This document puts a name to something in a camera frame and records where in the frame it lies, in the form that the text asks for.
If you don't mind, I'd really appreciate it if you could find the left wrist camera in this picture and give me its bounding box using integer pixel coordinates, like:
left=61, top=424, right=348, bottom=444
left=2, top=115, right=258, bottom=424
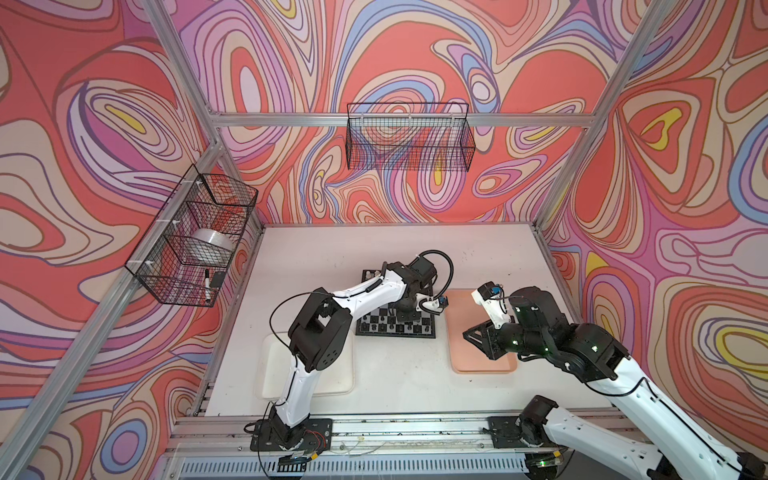
left=416, top=294, right=449, bottom=316

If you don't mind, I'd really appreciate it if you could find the black wire basket back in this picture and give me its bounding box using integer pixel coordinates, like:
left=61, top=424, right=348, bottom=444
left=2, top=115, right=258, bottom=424
left=345, top=101, right=476, bottom=172

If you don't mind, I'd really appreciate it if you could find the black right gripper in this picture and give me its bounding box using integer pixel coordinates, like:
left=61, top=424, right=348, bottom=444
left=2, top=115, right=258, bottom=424
left=462, top=315, right=550, bottom=361

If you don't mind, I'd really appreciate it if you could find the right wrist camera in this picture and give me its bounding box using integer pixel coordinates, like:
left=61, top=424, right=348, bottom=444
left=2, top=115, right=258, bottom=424
left=471, top=281, right=511, bottom=329

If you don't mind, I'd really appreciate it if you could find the silver tape roll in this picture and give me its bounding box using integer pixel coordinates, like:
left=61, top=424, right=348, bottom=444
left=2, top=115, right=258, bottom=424
left=192, top=228, right=235, bottom=251

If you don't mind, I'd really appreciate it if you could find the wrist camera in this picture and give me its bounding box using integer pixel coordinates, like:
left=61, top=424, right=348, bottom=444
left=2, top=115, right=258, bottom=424
left=416, top=294, right=449, bottom=316
left=471, top=281, right=511, bottom=329

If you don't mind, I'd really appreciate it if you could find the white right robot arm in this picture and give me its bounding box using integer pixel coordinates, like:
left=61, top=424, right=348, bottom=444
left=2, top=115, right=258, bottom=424
left=463, top=282, right=767, bottom=479

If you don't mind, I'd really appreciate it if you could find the pink plastic tray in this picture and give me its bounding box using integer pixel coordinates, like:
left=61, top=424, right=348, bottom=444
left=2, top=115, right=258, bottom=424
left=442, top=289, right=518, bottom=375

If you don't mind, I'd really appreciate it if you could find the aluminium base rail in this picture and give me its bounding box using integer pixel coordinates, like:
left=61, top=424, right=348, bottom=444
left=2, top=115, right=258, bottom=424
left=167, top=410, right=655, bottom=457

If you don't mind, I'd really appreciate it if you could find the white plastic tray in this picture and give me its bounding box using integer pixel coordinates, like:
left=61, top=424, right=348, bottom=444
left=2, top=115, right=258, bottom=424
left=256, top=332, right=355, bottom=400

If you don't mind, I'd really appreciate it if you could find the black wire basket left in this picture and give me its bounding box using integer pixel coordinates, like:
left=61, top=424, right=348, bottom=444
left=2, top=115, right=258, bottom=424
left=124, top=166, right=259, bottom=308

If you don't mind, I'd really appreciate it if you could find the black wire basket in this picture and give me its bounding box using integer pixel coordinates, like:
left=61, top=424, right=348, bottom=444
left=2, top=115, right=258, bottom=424
left=124, top=166, right=259, bottom=308
left=345, top=101, right=476, bottom=172

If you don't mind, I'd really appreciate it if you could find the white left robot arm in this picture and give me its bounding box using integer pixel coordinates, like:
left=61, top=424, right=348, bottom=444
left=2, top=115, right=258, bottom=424
left=254, top=252, right=447, bottom=450

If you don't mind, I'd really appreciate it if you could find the black and grey chessboard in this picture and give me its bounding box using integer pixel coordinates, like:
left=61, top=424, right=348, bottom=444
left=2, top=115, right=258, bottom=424
left=354, top=280, right=436, bottom=339

